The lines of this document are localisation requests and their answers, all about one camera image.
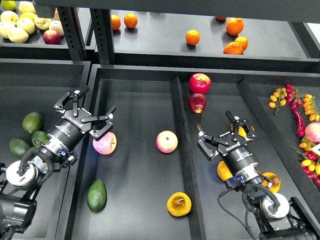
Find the white label card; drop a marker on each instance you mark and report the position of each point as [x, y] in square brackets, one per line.
[316, 149]

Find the yellow apple front left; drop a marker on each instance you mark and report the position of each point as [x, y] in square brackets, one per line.
[18, 35]

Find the orange cherry tomato vine left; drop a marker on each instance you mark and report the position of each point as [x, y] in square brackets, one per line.
[278, 99]

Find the yellow pear upper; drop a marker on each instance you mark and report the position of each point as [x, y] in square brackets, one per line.
[243, 132]

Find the orange on shelf front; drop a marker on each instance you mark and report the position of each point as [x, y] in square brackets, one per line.
[233, 48]

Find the black tray divider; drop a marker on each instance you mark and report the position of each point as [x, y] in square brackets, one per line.
[281, 133]
[188, 170]

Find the pink apple right edge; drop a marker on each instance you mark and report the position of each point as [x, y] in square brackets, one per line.
[312, 132]

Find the black tray divider left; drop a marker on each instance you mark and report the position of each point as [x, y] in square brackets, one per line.
[188, 170]

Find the green avocado middle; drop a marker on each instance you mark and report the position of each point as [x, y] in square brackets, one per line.
[39, 138]

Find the black tray divider right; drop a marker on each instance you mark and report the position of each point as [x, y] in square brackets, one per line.
[281, 133]

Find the red apple on shelf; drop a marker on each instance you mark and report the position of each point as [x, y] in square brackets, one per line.
[51, 37]

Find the yellow apple middle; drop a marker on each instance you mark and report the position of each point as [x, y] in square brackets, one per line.
[26, 24]

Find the black upper shelf left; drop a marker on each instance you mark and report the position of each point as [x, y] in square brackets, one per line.
[36, 48]

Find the red chili pepper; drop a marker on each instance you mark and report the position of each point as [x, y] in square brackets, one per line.
[300, 125]

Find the pink apple left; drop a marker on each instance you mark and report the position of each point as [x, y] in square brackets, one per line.
[106, 145]

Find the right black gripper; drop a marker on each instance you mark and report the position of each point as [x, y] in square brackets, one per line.
[236, 154]

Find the orange cherry tomato vine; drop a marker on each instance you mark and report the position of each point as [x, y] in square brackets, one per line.
[310, 107]
[278, 99]

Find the orange on shelf left edge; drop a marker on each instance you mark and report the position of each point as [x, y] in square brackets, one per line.
[115, 22]

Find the dark avocado far left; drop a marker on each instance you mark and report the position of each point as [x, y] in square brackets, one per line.
[18, 147]

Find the bright red apple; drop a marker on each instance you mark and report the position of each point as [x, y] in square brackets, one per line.
[199, 83]

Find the black shelf post right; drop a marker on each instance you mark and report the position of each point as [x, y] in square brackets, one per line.
[101, 22]

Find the dark red apple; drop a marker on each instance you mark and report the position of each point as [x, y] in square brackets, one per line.
[197, 103]

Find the mixed cherry tomato bunch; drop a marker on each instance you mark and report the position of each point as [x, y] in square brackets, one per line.
[309, 161]

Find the yellow apple with stem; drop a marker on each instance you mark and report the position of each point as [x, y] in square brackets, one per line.
[42, 23]

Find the yellow pear left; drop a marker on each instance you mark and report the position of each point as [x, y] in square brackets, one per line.
[223, 171]

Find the black shelf post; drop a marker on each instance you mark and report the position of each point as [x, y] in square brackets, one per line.
[72, 32]
[101, 22]

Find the dark green avocado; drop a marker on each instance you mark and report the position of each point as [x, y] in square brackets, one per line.
[97, 196]

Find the black shelf post left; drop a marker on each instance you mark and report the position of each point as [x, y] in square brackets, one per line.
[72, 32]

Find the pink apple centre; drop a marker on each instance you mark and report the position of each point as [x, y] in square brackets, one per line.
[166, 141]

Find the black left tray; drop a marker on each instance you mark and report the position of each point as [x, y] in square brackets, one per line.
[35, 86]

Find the pale pink apple on shelf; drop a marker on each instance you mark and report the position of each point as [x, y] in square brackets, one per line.
[56, 25]

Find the black centre tray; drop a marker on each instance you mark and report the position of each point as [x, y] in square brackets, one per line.
[139, 179]

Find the orange on shelf right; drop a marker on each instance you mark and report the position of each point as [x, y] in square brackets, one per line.
[243, 41]

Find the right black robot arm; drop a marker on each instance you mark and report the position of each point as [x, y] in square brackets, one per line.
[277, 217]

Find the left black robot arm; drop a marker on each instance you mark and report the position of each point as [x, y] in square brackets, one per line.
[17, 208]

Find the black tray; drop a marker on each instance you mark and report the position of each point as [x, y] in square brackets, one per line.
[35, 86]
[139, 179]

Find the yellow pear with stem up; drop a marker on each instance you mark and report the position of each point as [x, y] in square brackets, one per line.
[179, 204]

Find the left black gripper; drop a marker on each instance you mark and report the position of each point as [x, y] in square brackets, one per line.
[76, 123]

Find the yellow pear lower right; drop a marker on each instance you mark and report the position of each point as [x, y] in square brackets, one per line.
[274, 182]

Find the orange cherry tomato vine right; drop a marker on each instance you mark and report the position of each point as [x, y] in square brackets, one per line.
[310, 107]

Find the red cherry tomato vine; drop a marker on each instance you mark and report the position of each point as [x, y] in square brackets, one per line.
[293, 96]

